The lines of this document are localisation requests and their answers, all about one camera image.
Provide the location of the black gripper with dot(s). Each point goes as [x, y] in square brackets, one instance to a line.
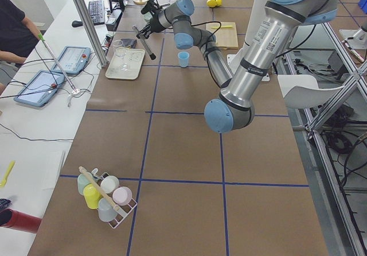
[152, 23]

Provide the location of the steel muddler with black tip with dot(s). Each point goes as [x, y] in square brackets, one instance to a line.
[142, 39]

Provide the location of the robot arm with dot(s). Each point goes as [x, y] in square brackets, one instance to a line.
[233, 109]
[177, 16]

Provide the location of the light blue plastic cup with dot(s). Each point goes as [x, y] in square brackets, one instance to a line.
[183, 59]

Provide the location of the whole yellow lemon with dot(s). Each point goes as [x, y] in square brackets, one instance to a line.
[213, 3]

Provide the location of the white plastic cup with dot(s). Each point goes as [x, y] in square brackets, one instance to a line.
[109, 184]

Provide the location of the green plastic cup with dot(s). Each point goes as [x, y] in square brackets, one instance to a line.
[82, 182]

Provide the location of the pink plastic cup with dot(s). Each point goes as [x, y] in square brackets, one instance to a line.
[122, 195]

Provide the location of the yellow plastic cup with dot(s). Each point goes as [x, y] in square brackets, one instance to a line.
[91, 196]

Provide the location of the grey-blue plastic cup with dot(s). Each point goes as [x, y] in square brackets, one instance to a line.
[105, 211]

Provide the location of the grey folded cloth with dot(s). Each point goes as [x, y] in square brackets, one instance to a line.
[129, 43]

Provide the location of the clear wine glass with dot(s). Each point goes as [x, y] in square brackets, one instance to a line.
[120, 52]

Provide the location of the cream bear serving tray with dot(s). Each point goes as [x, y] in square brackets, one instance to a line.
[128, 67]

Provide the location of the black keyboard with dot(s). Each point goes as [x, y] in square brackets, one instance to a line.
[97, 12]

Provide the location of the black computer mouse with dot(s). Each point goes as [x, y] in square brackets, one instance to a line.
[76, 24]

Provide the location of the blue teach pendant far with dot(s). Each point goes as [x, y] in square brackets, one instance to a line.
[73, 59]

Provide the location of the blue teach pendant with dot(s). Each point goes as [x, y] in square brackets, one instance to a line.
[40, 89]
[73, 59]

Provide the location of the yellow plastic knife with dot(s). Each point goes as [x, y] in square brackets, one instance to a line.
[222, 27]

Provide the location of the bamboo cutting board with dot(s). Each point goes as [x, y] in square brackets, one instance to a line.
[225, 38]

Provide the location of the metal rod with green tip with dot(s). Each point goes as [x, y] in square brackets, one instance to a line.
[75, 90]

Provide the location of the blue teach pendant near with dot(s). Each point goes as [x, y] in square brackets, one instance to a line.
[40, 89]

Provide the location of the person in black shirt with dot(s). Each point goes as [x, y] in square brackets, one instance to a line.
[19, 35]

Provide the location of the red cylinder bottle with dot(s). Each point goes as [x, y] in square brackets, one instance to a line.
[20, 221]

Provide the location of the aluminium frame post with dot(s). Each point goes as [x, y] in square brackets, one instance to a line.
[91, 32]

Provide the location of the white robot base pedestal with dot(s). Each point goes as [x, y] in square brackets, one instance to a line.
[249, 43]

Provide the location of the wooden rack handle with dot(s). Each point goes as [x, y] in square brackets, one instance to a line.
[99, 189]

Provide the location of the white wire cup rack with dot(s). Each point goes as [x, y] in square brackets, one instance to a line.
[124, 211]

